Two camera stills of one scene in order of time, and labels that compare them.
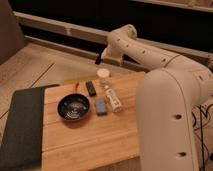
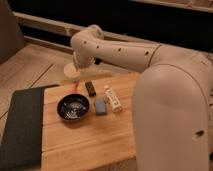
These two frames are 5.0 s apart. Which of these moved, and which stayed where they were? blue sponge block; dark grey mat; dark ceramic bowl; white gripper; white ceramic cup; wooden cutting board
Moved: white gripper; white ceramic cup
Stayed: wooden cutting board; dark ceramic bowl; blue sponge block; dark grey mat
